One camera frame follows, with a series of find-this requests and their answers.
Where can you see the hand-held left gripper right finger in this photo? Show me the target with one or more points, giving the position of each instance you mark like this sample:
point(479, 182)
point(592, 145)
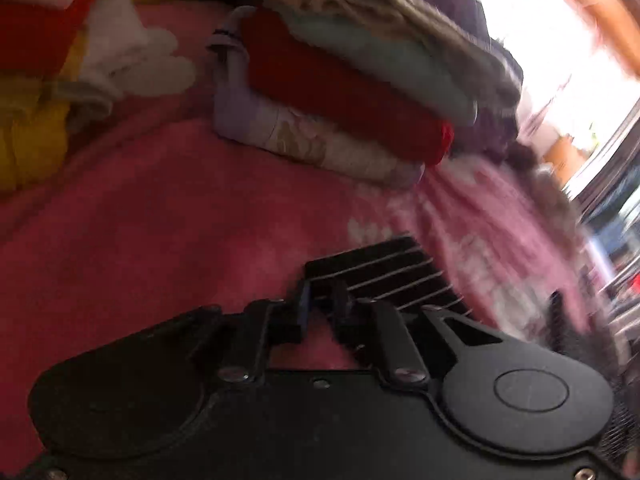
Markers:
point(341, 301)

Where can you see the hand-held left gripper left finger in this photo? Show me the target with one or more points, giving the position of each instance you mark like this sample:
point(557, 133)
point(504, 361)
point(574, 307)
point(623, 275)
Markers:
point(302, 307)

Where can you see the black striped cloth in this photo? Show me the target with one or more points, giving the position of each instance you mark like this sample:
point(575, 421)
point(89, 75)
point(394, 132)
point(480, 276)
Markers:
point(380, 261)

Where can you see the white floral folded garment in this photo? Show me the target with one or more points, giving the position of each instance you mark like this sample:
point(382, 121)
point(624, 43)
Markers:
point(340, 150)

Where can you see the pink floral blanket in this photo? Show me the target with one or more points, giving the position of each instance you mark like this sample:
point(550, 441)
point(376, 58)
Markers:
point(150, 210)

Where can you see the lilac folded garment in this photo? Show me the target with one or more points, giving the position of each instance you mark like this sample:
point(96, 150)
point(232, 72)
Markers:
point(234, 115)

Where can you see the red folded garment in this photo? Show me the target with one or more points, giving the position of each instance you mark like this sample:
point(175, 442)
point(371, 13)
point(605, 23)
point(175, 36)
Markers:
point(325, 80)

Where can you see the light teal folded garment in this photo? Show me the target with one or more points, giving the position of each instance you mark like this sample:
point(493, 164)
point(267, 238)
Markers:
point(390, 60)

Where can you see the yellow red plush toy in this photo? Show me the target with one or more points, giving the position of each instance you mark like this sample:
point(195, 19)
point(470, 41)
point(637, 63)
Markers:
point(30, 130)

